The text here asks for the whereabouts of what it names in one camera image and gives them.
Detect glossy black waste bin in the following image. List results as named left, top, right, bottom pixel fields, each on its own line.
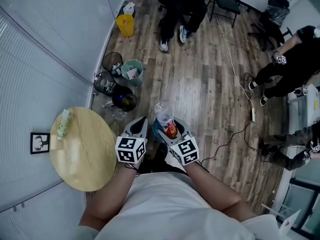
left=111, top=85, right=138, bottom=112

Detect black folding chair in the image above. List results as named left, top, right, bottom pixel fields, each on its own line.
left=208, top=0, right=243, bottom=29

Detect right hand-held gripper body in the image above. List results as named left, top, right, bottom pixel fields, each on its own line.
left=169, top=135, right=200, bottom=167

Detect person's right forearm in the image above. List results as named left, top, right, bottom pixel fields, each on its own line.
left=183, top=158, right=256, bottom=222

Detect teal octagonal waste bin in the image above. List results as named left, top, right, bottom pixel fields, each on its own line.
left=121, top=59, right=144, bottom=87

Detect round wooden table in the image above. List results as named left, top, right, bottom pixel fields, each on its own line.
left=49, top=106, right=118, bottom=192

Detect crumpled clear plastic bottle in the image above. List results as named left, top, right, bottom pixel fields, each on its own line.
left=109, top=108, right=128, bottom=125

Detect white window blinds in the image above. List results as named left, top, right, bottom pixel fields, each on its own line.
left=0, top=6, right=96, bottom=185

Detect black wrist cord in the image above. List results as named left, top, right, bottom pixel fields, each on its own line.
left=124, top=161, right=141, bottom=178

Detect white table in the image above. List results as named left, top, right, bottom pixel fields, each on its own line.
left=287, top=82, right=320, bottom=135

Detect yellow waste bin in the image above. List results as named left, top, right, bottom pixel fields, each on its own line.
left=115, top=13, right=135, bottom=37

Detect white paper gift bag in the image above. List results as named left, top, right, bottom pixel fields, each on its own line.
left=126, top=65, right=140, bottom=80

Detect black mesh waste bin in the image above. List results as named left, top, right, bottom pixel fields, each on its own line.
left=93, top=71, right=117, bottom=96
left=101, top=51, right=124, bottom=78

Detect black office chair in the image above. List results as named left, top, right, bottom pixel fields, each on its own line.
left=248, top=16, right=293, bottom=52

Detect black floor cable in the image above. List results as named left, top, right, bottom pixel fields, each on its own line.
left=201, top=120, right=266, bottom=165

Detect person's black trousers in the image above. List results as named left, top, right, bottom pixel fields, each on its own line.
left=137, top=142, right=176, bottom=176

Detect red-label clear plastic bottle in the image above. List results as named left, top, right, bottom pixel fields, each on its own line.
left=153, top=101, right=179, bottom=139

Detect green drink bottle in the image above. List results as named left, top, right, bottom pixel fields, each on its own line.
left=56, top=108, right=71, bottom=141

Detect person's white shirt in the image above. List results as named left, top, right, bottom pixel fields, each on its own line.
left=74, top=171, right=286, bottom=240

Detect black framed deer picture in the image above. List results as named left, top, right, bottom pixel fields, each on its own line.
left=29, top=132, right=51, bottom=155

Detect person's left forearm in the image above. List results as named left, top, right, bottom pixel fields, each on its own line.
left=79, top=162, right=141, bottom=231

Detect white floor cable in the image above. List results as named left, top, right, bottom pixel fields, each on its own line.
left=214, top=13, right=255, bottom=110

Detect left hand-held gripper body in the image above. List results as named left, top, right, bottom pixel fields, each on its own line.
left=114, top=135, right=148, bottom=165

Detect white plastic bag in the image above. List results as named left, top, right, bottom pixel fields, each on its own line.
left=122, top=1, right=136, bottom=16

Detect white sheet with red mark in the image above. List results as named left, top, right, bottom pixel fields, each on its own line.
left=278, top=208, right=302, bottom=237

